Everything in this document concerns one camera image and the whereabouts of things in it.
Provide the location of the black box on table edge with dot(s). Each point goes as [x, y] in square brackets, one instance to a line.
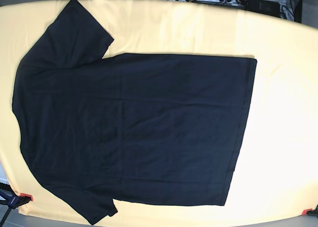
[265, 7]

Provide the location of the black T-shirt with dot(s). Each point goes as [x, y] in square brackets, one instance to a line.
[157, 129]

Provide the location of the left red-tipped table clamp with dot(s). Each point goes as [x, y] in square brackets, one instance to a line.
[13, 201]

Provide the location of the yellow table cloth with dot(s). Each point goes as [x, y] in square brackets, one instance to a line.
[276, 173]

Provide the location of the red-tipped table clamp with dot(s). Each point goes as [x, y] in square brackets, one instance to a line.
[13, 201]
[311, 212]

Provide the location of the right red-tipped table clamp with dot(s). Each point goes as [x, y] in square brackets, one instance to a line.
[311, 212]

